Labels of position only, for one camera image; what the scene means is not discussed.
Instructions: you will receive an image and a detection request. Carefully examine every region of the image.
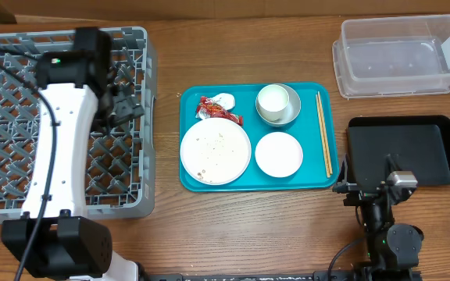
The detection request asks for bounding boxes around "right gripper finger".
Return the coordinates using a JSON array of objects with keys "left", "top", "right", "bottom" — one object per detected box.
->
[
  {"left": 335, "top": 154, "right": 355, "bottom": 192},
  {"left": 384, "top": 154, "right": 401, "bottom": 183}
]

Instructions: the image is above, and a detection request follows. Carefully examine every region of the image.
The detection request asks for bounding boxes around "small pink bowl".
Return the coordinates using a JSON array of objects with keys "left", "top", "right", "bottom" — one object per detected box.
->
[{"left": 255, "top": 132, "right": 303, "bottom": 178}]

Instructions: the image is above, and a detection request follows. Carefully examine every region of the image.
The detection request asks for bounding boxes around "red snack wrapper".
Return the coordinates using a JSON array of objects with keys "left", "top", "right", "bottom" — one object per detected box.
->
[{"left": 196, "top": 96, "right": 244, "bottom": 126}]

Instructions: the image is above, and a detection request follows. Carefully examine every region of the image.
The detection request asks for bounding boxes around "white tissue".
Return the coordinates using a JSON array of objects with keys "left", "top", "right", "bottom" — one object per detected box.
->
[{"left": 211, "top": 93, "right": 235, "bottom": 111}]

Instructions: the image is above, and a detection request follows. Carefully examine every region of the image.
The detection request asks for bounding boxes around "white cup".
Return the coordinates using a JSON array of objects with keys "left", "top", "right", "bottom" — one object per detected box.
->
[{"left": 257, "top": 84, "right": 289, "bottom": 122}]

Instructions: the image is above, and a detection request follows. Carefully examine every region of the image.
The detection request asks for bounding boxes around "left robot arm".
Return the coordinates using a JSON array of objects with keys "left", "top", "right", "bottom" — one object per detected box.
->
[{"left": 1, "top": 27, "right": 147, "bottom": 280}]

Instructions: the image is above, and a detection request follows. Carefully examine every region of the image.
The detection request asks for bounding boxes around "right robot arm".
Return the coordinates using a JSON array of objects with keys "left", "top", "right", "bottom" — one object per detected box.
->
[{"left": 327, "top": 156, "right": 424, "bottom": 281}]

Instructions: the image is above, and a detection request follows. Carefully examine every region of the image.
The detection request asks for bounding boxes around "black plastic tray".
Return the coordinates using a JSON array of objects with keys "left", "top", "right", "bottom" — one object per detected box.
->
[{"left": 347, "top": 115, "right": 450, "bottom": 187}]

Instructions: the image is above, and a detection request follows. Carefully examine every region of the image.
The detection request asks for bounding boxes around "grey plastic dish rack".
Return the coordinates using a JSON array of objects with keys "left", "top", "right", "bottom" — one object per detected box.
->
[{"left": 0, "top": 27, "right": 157, "bottom": 222}]

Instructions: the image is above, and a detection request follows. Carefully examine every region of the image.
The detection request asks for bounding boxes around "teal serving tray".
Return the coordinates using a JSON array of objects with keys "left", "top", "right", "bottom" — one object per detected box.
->
[{"left": 180, "top": 82, "right": 339, "bottom": 192}]

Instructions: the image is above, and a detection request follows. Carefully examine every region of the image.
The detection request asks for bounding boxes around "left wooden chopstick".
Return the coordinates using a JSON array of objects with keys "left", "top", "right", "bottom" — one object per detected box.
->
[{"left": 316, "top": 92, "right": 331, "bottom": 178}]

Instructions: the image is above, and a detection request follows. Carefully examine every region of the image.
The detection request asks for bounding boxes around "wooden chopstick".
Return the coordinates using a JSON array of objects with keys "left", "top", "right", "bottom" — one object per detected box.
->
[
  {"left": 316, "top": 92, "right": 331, "bottom": 178},
  {"left": 320, "top": 95, "right": 333, "bottom": 176}
]

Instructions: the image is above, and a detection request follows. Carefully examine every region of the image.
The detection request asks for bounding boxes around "grey bowl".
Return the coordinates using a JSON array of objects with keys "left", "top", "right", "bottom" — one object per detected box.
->
[{"left": 255, "top": 84, "right": 301, "bottom": 127}]

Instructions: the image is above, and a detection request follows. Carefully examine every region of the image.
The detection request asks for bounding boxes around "right wooden chopstick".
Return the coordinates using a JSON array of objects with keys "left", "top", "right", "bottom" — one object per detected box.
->
[{"left": 320, "top": 95, "right": 333, "bottom": 176}]

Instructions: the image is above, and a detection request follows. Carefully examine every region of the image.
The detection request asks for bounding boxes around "large white plate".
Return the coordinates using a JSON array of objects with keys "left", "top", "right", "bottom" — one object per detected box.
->
[{"left": 180, "top": 118, "right": 252, "bottom": 186}]

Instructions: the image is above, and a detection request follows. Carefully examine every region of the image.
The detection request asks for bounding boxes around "clear plastic bin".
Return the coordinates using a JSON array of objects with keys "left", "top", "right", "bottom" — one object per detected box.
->
[{"left": 332, "top": 15, "right": 450, "bottom": 98}]

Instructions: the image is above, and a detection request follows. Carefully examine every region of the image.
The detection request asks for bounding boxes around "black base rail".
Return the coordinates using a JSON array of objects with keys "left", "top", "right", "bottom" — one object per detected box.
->
[{"left": 148, "top": 270, "right": 423, "bottom": 281}]

